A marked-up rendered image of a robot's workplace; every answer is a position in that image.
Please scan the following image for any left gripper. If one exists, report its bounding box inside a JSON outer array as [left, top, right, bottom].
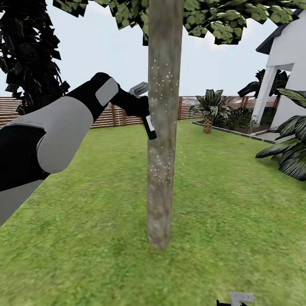
[[123, 94, 149, 117]]

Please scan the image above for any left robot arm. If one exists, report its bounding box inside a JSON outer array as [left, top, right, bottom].
[[0, 73, 151, 227]]

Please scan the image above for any pesticide atomizer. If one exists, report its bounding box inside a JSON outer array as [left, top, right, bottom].
[[140, 112, 157, 140]]

